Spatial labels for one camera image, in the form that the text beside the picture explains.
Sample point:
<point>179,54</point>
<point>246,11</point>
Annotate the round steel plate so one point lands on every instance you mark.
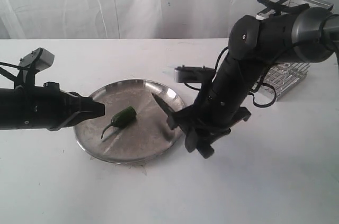
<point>147,137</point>

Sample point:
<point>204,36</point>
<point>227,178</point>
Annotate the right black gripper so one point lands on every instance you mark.
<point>217,106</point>

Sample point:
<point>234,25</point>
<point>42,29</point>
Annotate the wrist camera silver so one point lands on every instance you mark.
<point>40,59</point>
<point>185,74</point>

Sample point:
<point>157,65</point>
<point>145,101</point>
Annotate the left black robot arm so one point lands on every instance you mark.
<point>16,108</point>

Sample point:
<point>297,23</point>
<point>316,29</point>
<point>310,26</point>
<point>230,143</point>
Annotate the wire metal utensil holder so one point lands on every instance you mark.
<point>284,77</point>

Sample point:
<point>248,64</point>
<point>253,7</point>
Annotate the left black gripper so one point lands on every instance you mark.
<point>54,109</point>

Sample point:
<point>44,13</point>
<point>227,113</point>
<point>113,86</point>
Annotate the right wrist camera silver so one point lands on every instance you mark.
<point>185,74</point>

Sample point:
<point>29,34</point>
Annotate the green jalapeno pepper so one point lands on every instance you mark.
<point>121,119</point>

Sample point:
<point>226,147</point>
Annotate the black handled kitchen knife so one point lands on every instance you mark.
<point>167,110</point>

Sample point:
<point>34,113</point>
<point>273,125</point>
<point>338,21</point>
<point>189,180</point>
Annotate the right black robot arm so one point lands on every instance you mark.
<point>254,46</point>

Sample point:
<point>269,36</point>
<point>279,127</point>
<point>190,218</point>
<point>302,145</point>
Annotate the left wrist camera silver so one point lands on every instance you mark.
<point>40,59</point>

